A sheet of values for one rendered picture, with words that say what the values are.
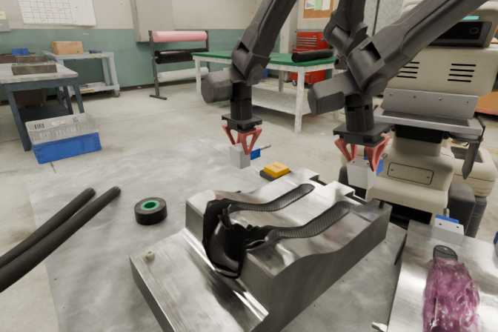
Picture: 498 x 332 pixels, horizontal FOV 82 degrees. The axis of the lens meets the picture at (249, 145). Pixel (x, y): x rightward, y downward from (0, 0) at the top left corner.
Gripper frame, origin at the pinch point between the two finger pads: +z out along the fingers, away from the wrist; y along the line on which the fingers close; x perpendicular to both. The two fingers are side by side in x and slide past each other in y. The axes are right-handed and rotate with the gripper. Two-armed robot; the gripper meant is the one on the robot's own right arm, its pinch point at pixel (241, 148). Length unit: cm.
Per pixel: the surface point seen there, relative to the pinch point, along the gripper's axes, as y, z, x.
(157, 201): -7.1, 11.3, -23.1
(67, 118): -316, 63, -12
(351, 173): 27.6, 0.1, 10.5
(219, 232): 19.1, 6.1, -20.2
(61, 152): -278, 87, -28
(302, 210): 23.9, 6.6, -1.4
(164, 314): 27.0, 8.4, -35.3
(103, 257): 1.2, 14.4, -39.0
